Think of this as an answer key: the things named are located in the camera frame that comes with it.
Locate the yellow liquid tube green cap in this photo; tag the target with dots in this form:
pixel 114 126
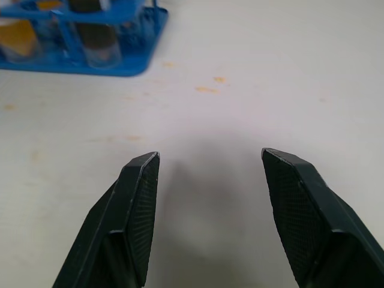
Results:
pixel 18 39

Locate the blue test tube rack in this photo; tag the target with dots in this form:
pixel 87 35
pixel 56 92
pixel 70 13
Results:
pixel 135 64

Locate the brown liquid tube cream cap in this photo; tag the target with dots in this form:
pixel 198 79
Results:
pixel 96 40

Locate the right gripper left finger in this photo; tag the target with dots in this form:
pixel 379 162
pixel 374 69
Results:
pixel 129 216

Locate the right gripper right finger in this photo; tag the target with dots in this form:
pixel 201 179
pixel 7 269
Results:
pixel 315 216

